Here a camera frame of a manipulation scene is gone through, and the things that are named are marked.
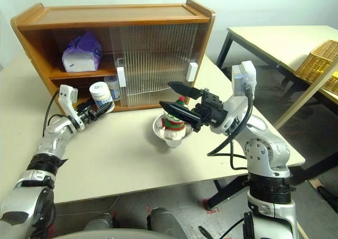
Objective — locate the purple tissue pack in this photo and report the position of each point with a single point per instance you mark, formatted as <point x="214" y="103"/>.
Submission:
<point x="79" y="59"/>

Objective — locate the black table leg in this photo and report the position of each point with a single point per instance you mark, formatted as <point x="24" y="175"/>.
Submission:
<point x="227" y="194"/>

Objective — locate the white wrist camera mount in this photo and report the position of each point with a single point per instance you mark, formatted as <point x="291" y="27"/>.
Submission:
<point x="67" y="93"/>
<point x="244" y="75"/>

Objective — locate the silver robot torso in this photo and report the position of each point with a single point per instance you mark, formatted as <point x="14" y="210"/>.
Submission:
<point x="105" y="233"/>

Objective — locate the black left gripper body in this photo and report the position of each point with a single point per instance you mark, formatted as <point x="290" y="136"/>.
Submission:
<point x="88" y="113"/>

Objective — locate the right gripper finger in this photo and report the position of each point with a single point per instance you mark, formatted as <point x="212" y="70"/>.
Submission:
<point x="182" y="114"/>
<point x="185" y="88"/>

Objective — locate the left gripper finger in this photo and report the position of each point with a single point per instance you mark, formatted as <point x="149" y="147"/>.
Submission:
<point x="89" y="103"/>
<point x="105" y="109"/>

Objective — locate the pale table with black legs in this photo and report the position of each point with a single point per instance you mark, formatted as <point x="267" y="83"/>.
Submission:
<point x="264" y="38"/>

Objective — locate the grey rounded shape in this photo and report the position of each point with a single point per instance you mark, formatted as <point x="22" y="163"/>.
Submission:
<point x="163" y="220"/>
<point x="100" y="220"/>

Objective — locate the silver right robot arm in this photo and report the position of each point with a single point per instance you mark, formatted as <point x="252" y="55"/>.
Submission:
<point x="264" y="149"/>

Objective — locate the white plush snowman toy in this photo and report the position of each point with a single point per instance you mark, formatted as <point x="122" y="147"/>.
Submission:
<point x="173" y="129"/>

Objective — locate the white lidded plastic jar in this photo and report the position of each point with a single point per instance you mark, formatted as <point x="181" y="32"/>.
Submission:
<point x="112" y="84"/>
<point x="99" y="92"/>

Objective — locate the ribbed glass sliding door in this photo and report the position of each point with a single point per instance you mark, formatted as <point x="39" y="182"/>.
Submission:
<point x="114" y="51"/>
<point x="182" y="48"/>

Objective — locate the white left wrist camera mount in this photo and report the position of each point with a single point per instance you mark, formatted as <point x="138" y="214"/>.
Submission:
<point x="67" y="93"/>

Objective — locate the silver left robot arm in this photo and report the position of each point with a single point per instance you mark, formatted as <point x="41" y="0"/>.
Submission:
<point x="52" y="136"/>

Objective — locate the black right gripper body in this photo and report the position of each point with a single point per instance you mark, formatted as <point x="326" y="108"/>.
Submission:
<point x="211" y="109"/>

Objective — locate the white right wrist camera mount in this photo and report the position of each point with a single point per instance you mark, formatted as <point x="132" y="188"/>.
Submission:
<point x="244" y="75"/>

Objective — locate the wooden cabinet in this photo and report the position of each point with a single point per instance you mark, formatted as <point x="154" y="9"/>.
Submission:
<point x="118" y="13"/>

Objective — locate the wicker basket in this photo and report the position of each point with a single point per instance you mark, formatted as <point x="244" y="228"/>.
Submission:
<point x="317" y="62"/>

